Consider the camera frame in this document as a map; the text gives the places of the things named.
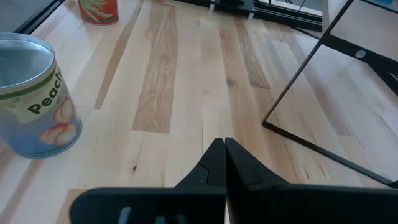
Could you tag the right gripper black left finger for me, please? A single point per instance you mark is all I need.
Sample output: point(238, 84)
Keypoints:
point(186, 205)

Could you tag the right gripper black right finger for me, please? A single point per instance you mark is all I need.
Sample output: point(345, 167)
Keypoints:
point(280, 205)

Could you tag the red green-beans tin can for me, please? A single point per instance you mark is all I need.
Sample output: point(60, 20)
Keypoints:
point(98, 12)

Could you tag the blue peach tin can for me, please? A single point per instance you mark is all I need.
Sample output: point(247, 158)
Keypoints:
point(37, 124)

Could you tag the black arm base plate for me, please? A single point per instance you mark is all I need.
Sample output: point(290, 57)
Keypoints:
point(236, 4)

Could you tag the black aluminium table frame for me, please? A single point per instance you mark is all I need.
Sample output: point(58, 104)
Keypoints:
point(37, 18)

